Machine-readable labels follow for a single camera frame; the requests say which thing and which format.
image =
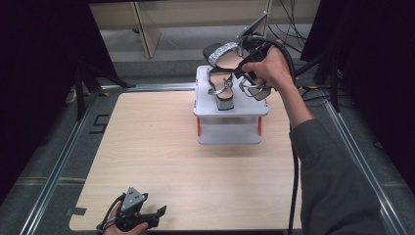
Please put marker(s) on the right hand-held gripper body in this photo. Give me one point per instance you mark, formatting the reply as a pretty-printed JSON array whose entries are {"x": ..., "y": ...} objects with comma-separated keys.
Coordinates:
[{"x": 256, "y": 32}]

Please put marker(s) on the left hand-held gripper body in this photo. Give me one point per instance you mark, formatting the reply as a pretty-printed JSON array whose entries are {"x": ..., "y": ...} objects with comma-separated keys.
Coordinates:
[{"x": 132, "y": 202}]

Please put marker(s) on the silver block-heel sandal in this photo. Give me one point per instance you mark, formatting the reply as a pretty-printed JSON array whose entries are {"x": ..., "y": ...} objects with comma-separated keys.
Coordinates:
[
  {"x": 223, "y": 88},
  {"x": 225, "y": 55}
]

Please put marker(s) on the white two-tier shoe rack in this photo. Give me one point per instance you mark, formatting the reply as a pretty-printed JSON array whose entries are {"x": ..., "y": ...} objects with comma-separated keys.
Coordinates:
[{"x": 230, "y": 130}]

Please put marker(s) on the person's left hand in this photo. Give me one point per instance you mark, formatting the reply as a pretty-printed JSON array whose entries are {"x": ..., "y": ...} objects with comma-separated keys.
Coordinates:
[{"x": 137, "y": 228}]

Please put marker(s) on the person's right hand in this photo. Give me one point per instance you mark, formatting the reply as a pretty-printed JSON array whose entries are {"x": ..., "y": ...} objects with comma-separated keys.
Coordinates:
[{"x": 274, "y": 70}]

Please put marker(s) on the black metal stand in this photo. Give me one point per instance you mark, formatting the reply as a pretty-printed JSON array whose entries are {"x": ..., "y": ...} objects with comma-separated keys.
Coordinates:
[
  {"x": 326, "y": 65},
  {"x": 86, "y": 81}
]

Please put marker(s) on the light wooden desk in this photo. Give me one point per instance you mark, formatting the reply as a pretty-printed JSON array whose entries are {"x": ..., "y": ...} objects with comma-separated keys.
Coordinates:
[{"x": 182, "y": 13}]

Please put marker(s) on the dark curtain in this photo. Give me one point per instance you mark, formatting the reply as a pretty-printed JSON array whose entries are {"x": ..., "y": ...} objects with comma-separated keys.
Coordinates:
[
  {"x": 36, "y": 81},
  {"x": 381, "y": 65}
]

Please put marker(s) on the metal floor rail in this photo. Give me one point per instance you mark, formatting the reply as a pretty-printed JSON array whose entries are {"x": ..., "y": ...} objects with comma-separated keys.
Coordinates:
[
  {"x": 365, "y": 163},
  {"x": 55, "y": 169},
  {"x": 153, "y": 86}
]

